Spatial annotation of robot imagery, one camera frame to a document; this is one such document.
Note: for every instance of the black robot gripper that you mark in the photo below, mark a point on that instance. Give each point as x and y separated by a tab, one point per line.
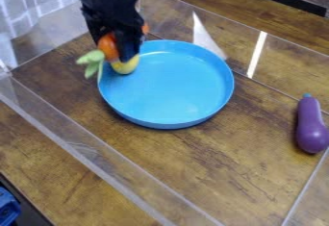
115	15

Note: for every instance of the orange toy carrot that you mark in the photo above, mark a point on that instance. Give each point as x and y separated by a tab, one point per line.
105	54

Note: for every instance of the round blue tray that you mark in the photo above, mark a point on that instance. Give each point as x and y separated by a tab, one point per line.
180	87

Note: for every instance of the yellow toy lemon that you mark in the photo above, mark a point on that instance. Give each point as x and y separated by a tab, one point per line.
126	68

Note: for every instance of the purple toy eggplant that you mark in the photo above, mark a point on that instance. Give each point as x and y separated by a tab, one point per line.
312	132

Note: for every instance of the blue object at corner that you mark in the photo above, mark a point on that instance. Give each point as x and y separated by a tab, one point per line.
10	208

